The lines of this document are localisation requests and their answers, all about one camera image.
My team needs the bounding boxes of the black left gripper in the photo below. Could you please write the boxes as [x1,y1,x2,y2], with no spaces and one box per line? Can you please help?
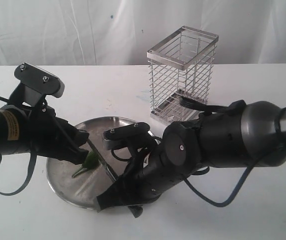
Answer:
[26,106,89,165]

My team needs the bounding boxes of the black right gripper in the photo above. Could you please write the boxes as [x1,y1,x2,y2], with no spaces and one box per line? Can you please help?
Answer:
[95,144,198,218]

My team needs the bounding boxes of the green cucumber end with stem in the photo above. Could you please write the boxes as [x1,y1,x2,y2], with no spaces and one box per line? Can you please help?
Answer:
[71,151,100,178]

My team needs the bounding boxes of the chrome wire utensil holder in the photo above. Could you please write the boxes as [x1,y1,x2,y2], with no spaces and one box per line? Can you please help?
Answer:
[147,26,219,125]

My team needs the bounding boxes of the black kitchen knife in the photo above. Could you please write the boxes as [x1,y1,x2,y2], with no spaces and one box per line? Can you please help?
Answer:
[87,138,118,183]

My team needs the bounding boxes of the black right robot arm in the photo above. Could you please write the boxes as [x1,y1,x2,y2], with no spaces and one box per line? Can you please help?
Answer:
[94,97,286,217]

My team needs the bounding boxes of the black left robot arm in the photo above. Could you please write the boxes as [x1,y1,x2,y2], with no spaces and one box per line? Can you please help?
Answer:
[0,105,89,165]

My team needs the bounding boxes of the round stainless steel plate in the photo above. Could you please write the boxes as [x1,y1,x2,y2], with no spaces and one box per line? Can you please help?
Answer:
[46,116,136,211]

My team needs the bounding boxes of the white backdrop curtain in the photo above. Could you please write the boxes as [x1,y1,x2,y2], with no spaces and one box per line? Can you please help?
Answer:
[0,0,286,65]

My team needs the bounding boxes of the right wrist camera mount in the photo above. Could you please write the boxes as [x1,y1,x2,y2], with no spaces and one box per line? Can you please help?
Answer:
[102,122,157,162]

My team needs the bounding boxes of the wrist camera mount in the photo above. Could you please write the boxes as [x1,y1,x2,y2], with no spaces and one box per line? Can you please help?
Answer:
[8,62,65,107]
[102,122,157,162]

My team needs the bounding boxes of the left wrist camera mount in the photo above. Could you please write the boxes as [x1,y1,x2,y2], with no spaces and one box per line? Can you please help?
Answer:
[8,62,65,107]

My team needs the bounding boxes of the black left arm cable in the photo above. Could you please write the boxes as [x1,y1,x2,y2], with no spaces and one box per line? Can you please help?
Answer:
[0,91,38,196]

